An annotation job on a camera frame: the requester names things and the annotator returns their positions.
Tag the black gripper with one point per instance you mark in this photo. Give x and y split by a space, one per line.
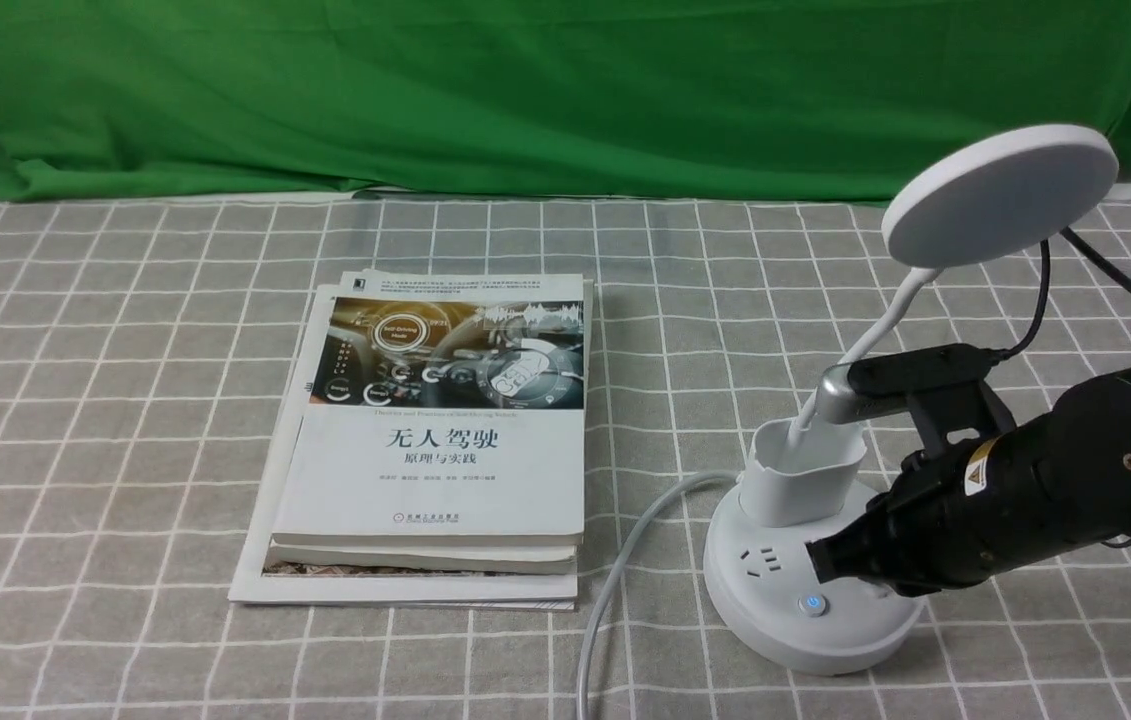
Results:
957 521

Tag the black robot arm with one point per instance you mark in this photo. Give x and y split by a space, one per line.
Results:
1089 448

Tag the white desk lamp with base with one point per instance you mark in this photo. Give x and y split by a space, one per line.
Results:
993 197

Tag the middle book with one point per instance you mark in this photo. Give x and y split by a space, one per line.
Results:
420 559

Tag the top book white cover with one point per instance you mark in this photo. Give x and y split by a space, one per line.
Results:
447 407

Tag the bottom white book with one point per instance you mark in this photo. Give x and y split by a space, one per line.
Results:
250 585

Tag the grey checked tablecloth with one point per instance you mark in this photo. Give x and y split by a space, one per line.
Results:
144 349

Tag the green backdrop cloth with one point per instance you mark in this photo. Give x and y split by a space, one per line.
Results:
735 100

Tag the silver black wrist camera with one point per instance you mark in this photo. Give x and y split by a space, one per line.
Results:
942 389

